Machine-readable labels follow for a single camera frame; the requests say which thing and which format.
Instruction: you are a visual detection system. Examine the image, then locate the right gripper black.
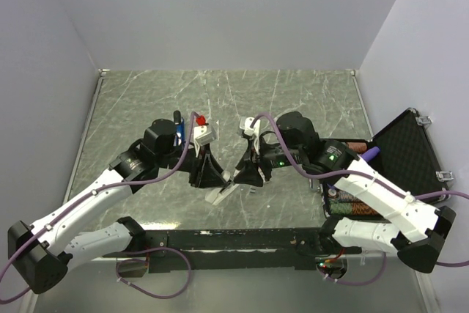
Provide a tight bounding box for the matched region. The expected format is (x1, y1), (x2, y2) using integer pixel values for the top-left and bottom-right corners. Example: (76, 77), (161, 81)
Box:
(233, 134), (306, 187)

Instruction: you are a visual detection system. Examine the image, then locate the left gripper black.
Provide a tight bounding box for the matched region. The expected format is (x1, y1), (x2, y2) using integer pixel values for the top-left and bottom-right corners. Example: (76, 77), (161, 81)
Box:
(156, 141), (228, 188)

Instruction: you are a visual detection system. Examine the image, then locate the white stapler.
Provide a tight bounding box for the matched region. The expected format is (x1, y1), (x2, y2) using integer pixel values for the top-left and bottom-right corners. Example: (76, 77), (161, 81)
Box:
(204, 171), (239, 206)

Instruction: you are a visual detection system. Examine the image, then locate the blue stapler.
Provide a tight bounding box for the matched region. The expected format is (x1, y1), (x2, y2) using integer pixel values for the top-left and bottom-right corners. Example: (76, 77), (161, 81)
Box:
(173, 110), (185, 146)

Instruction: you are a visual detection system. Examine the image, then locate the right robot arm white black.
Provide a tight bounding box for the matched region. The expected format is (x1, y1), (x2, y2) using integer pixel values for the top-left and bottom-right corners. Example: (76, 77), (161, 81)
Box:
(234, 111), (456, 273)

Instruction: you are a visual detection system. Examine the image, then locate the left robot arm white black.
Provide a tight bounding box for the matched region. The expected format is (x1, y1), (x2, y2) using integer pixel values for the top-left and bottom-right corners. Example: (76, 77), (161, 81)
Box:
(7, 114), (230, 294)

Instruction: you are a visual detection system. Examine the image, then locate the purple marker pen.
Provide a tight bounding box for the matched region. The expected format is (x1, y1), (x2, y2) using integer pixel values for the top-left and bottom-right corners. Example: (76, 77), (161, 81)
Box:
(361, 147), (380, 162)

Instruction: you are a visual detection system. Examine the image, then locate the black open carrying case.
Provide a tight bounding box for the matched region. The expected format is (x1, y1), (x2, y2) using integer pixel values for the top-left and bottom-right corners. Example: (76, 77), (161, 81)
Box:
(321, 108), (448, 221)

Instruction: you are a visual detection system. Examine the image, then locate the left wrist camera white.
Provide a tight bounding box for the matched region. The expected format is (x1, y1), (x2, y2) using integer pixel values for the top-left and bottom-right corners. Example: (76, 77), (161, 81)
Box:
(193, 125), (217, 156)

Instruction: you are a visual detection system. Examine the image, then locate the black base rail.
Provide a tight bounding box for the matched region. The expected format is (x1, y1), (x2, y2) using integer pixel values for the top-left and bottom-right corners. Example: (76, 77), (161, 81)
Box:
(105, 227), (343, 273)

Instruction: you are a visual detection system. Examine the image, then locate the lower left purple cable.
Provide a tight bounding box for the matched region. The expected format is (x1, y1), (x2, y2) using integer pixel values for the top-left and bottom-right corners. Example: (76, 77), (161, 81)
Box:
(115, 246), (193, 299)

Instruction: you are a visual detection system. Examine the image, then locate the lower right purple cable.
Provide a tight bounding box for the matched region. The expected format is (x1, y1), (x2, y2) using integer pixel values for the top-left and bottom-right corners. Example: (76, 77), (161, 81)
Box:
(317, 252), (388, 287)

